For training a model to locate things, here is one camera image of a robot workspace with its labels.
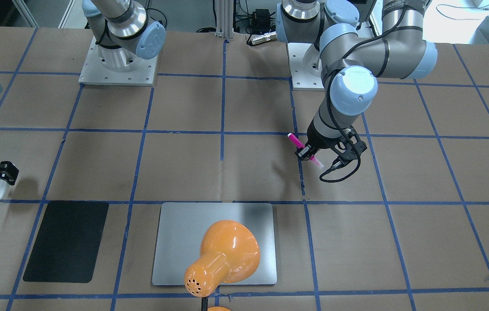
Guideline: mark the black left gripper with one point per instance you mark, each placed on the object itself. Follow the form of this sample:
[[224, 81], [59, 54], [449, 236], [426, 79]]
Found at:
[[318, 140]]

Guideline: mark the pink highlighter pen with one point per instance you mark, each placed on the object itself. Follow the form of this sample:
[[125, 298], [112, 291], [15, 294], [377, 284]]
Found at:
[[297, 141]]

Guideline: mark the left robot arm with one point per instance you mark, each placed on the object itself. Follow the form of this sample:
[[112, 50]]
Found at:
[[351, 65]]

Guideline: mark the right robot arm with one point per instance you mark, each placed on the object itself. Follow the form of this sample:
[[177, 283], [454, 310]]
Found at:
[[127, 42]]

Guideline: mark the black mousepad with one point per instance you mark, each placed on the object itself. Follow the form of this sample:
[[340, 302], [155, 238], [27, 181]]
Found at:
[[67, 243]]

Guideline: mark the silver laptop notebook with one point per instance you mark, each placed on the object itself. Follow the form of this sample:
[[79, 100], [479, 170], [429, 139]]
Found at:
[[183, 225]]

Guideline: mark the orange desk lamp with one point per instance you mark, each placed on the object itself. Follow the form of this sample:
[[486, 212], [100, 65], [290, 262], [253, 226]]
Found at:
[[229, 253]]

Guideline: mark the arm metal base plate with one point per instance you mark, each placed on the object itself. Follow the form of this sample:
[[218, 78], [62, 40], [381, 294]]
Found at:
[[116, 67], [305, 67]]

